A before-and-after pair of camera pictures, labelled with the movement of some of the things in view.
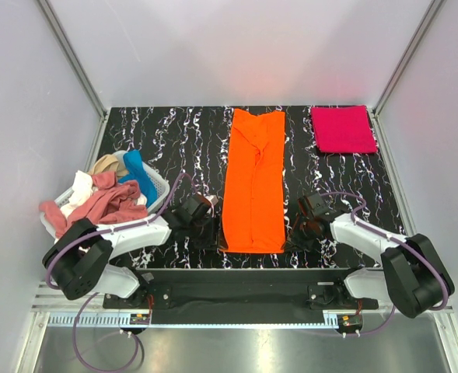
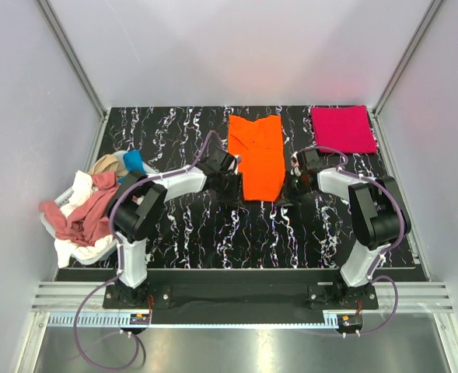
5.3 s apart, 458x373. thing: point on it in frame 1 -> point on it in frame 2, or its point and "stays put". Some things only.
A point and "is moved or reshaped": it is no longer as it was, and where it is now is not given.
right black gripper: x=301 y=231 -> x=295 y=190
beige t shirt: x=107 y=162 stays put
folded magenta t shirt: x=344 y=129 stays put
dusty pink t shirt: x=110 y=200 stays put
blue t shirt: x=137 y=172 stays put
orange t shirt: x=253 y=217 is moved or reshaped
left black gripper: x=207 y=236 -> x=232 y=191
